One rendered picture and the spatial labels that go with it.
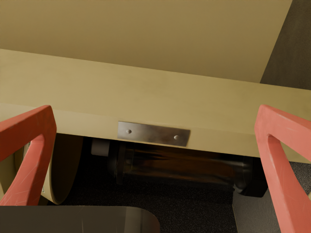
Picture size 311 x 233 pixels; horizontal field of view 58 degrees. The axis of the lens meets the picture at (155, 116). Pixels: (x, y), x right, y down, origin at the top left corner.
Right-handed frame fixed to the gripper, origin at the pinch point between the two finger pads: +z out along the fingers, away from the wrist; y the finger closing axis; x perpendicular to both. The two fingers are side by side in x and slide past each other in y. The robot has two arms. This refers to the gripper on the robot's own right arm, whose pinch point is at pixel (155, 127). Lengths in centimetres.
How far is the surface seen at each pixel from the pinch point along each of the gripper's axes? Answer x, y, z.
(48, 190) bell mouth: 21.0, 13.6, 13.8
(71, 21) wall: 13, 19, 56
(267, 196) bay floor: 26.1, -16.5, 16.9
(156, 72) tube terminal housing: 8.5, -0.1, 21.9
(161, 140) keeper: 10.8, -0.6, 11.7
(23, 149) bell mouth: 16.5, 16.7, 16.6
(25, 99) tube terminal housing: 7.0, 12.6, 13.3
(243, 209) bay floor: 34.7, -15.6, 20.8
